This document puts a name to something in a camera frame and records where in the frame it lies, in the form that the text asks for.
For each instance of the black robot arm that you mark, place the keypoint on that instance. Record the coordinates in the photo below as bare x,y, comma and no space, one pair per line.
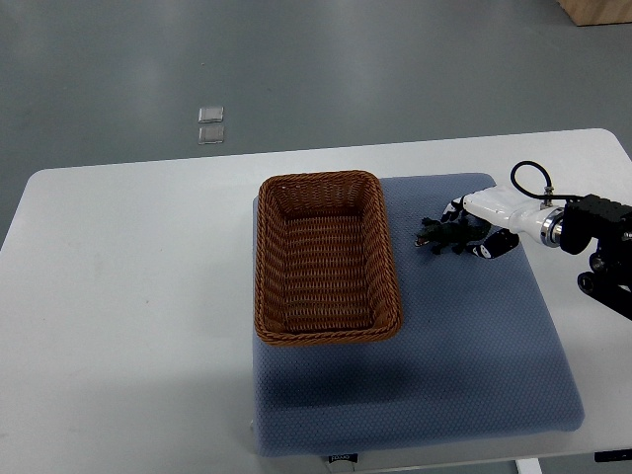
608,222

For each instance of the wooden box corner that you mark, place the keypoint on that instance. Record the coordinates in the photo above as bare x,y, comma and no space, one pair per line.
597,12

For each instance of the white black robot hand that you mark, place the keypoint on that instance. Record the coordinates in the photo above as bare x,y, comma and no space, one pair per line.
513,214

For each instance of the upper floor plate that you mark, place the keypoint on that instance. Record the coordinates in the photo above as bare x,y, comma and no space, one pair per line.
210,114

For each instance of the brown wicker basket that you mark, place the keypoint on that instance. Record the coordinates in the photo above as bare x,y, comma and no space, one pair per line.
324,266

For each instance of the blue grey cushion mat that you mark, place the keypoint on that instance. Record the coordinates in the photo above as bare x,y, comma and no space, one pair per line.
477,356

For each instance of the black table control panel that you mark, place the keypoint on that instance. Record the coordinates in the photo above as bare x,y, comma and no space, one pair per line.
613,455

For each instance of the dark toy crocodile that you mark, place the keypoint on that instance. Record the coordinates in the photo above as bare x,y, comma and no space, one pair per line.
457,234

